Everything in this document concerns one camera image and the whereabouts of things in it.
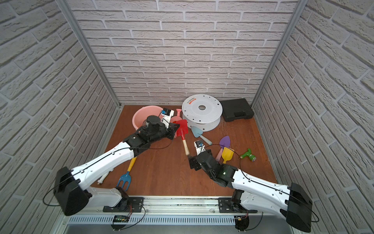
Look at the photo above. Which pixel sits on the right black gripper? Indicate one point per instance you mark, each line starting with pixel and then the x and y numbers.
pixel 192 161

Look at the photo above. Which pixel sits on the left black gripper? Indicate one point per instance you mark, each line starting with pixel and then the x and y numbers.
pixel 171 131

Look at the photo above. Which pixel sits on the pink watering can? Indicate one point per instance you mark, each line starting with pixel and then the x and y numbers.
pixel 176 118

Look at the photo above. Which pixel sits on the red shovel wooden handle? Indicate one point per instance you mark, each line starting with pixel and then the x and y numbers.
pixel 181 132

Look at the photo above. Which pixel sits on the pink plastic bucket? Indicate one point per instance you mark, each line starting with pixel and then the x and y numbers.
pixel 141 115

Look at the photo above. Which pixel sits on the teal trowel light handle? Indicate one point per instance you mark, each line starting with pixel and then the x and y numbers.
pixel 199 133

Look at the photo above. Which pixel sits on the yellow scoop blue tip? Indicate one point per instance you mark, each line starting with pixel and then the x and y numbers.
pixel 227 154

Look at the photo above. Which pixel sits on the purple scoop pink handle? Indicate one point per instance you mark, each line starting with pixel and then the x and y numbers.
pixel 224 142

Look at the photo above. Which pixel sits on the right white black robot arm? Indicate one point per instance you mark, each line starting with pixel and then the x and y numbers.
pixel 291 203

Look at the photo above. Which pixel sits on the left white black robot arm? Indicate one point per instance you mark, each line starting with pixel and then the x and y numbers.
pixel 73 189

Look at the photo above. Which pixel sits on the black plastic tool case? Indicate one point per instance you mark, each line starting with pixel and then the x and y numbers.
pixel 236 109

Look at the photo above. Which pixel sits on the black round connector box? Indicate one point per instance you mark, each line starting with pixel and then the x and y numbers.
pixel 241 223

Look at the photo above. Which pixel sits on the small green circuit board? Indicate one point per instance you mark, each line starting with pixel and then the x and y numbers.
pixel 120 219

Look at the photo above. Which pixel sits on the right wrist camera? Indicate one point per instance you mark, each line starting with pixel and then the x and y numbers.
pixel 199 146

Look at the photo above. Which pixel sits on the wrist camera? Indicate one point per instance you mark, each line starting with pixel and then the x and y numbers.
pixel 199 146
pixel 166 115

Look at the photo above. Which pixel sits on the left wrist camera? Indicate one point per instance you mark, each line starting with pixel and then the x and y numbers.
pixel 166 115

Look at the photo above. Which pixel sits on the aluminium front rail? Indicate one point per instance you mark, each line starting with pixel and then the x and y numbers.
pixel 181 204

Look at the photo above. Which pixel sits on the white cable spool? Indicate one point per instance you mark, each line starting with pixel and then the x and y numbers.
pixel 202 111

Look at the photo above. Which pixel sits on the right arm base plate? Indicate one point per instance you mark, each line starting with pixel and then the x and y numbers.
pixel 226 205

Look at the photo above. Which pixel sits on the blue fork yellow handle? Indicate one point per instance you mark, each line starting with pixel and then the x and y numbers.
pixel 125 180

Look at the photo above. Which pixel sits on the green hose nozzle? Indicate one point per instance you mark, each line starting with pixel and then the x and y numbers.
pixel 248 154

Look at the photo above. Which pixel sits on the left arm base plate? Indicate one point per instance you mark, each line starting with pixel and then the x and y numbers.
pixel 124 206

